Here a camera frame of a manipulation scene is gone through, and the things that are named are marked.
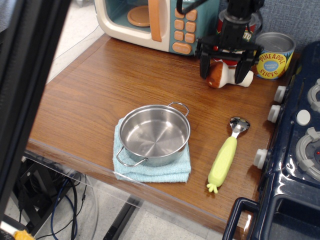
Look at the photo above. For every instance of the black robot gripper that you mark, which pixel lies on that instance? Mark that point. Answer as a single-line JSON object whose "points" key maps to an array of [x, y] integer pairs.
{"points": [[230, 45]]}

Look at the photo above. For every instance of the plush brown white mushroom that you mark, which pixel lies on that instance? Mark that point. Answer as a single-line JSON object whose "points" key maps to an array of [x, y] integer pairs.
{"points": [[220, 75]]}

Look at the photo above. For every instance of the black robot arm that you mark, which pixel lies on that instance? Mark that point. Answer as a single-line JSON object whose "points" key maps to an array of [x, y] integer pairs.
{"points": [[25, 61]]}

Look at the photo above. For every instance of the stainless steel pot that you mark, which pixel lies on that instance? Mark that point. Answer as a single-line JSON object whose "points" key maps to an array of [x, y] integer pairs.
{"points": [[153, 135]]}

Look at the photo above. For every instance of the tomato sauce can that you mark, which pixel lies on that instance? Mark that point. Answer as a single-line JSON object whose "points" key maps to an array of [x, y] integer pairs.
{"points": [[248, 34]]}

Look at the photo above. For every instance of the pineapple slices can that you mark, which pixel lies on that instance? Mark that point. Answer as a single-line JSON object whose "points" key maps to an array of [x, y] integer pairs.
{"points": [[274, 60]]}

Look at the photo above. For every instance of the toy microwave oven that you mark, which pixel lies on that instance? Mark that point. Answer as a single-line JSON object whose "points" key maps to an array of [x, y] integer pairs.
{"points": [[157, 24]]}

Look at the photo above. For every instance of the light blue folded cloth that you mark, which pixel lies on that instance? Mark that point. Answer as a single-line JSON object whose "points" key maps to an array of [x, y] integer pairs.
{"points": [[175, 172]]}

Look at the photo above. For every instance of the dark blue toy stove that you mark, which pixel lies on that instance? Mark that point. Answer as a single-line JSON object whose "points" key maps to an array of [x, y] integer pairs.
{"points": [[288, 206]]}

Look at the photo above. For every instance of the clear acrylic table guard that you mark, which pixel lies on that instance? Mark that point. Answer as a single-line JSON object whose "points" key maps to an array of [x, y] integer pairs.
{"points": [[81, 106]]}

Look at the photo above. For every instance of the black table leg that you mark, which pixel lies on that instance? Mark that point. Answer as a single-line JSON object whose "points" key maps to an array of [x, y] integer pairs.
{"points": [[121, 220]]}

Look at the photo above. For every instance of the spoon with yellow-green handle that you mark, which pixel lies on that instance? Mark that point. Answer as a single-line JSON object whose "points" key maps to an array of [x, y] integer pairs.
{"points": [[225, 156]]}

